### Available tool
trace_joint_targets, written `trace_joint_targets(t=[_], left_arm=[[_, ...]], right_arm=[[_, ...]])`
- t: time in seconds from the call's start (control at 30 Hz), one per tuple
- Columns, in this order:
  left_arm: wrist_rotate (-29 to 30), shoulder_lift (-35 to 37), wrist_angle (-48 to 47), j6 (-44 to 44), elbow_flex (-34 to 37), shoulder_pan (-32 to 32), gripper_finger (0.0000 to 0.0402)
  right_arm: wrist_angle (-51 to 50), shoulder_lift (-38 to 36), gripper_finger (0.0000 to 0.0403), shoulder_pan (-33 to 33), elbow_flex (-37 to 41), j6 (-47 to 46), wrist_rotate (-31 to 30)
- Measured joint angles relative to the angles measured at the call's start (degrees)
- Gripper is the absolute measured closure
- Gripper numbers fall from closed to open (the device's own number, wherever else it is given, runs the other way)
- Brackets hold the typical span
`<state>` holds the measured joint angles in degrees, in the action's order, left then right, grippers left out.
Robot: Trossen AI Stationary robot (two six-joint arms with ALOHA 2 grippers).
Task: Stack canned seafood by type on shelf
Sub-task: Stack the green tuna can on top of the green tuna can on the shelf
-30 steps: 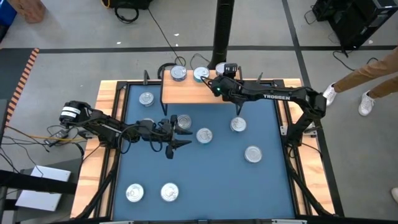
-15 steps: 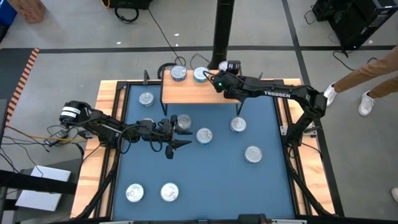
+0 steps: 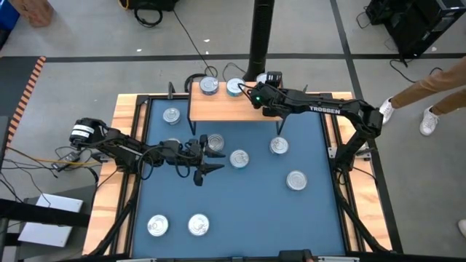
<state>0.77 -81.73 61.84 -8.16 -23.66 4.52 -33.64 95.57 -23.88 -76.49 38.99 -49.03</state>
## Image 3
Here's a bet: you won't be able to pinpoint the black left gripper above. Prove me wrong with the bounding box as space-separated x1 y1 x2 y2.
162 134 226 187

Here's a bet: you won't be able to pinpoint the black handheld device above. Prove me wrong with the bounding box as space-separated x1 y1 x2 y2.
278 248 315 262

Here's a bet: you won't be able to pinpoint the blue bin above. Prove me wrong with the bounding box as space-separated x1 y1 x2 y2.
0 0 21 32

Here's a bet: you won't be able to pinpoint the black equipment cabinet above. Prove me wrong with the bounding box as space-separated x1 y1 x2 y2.
365 0 466 60

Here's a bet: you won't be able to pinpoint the brown cardboard box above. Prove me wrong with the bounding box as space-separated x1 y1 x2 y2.
7 0 55 28

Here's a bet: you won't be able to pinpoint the black floor box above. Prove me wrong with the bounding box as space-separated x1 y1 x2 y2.
118 0 180 12

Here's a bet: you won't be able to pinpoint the yellow floor cable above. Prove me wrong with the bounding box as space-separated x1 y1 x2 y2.
5 145 101 165

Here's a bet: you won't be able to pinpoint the blue table mat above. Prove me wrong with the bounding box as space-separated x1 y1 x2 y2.
131 97 347 258

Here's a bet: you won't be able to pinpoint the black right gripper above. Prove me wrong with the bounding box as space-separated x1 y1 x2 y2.
248 71 292 118

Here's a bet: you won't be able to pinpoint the coiled black cable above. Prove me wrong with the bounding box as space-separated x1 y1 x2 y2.
133 6 164 28

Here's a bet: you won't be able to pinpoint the white flat box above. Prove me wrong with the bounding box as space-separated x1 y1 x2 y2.
17 192 84 248

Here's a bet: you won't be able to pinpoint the hazard striped floor mat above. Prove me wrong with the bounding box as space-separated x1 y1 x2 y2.
0 55 47 146

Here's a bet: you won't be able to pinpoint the long black floor cable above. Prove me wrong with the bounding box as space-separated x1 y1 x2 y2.
170 9 219 79

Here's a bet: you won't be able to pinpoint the black floor beam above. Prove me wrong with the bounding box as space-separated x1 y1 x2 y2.
0 198 92 229

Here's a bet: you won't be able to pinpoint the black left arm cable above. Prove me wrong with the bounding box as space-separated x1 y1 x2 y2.
173 159 191 179

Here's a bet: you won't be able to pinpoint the yellow label tuna can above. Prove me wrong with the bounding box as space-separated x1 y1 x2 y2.
207 132 226 153

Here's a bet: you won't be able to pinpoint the black power adapter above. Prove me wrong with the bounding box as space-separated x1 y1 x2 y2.
50 151 82 172

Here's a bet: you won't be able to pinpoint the wooden shelf black metal legs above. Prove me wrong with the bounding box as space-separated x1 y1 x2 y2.
186 76 288 136

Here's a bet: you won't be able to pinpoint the blue label seafood can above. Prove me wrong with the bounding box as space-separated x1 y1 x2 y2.
269 136 290 156
187 213 210 237
199 76 220 97
146 214 170 238

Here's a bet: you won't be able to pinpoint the thick black cable loop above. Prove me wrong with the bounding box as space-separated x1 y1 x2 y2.
184 72 208 94

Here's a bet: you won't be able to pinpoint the teal label seafood can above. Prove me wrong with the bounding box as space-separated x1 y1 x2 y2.
162 106 182 126
225 76 246 98
229 148 250 170

